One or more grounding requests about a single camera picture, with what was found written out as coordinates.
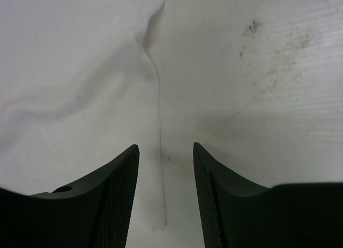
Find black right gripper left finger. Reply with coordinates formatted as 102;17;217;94
1;145;139;247

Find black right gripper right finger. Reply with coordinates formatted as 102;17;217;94
193;143;342;247

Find white tank top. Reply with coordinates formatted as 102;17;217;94
1;0;165;231

